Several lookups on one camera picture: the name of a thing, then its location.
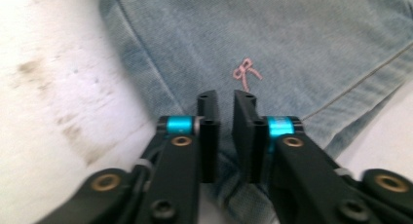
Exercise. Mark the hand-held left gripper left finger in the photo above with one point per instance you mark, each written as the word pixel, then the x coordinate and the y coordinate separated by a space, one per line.
pixel 209 146

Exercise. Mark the light blue denim shorts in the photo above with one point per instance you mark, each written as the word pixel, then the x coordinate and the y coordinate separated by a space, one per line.
pixel 195 39

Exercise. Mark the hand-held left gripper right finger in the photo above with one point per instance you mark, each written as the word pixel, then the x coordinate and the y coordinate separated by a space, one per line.
pixel 250 142

